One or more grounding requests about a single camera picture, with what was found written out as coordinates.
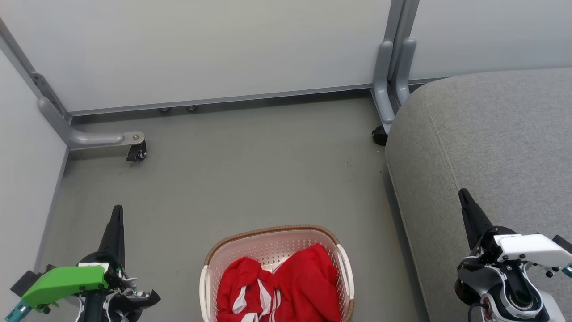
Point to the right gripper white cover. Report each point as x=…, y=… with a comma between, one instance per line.
x=532, y=248

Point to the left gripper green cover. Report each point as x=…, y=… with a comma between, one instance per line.
x=67, y=279

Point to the red garment with white hem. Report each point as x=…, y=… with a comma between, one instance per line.
x=232, y=277

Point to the red garment with striped cuffs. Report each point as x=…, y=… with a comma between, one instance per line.
x=308, y=281

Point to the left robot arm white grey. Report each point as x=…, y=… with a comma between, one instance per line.
x=94, y=311

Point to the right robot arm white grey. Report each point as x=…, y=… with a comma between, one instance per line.
x=473, y=279

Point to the grey fabric sofa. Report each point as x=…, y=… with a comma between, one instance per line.
x=491, y=147

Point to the black caster under long leg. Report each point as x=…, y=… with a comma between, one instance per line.
x=136, y=153

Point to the long grey partition leg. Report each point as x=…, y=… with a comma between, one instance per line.
x=85, y=138

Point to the short grey partition leg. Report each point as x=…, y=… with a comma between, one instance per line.
x=383, y=89
x=404, y=71

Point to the cream perforated laundry basket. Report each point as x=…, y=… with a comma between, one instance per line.
x=277, y=243

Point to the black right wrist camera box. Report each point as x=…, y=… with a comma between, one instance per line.
x=564, y=243

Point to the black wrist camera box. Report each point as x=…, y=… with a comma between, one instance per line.
x=27, y=281
x=564, y=243

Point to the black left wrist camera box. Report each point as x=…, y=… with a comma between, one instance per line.
x=27, y=281

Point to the grey partition bottom rail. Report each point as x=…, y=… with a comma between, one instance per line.
x=223, y=100

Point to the grey single partition post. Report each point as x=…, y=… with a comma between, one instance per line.
x=27, y=67

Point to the grey double partition post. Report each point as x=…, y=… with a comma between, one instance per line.
x=402, y=22

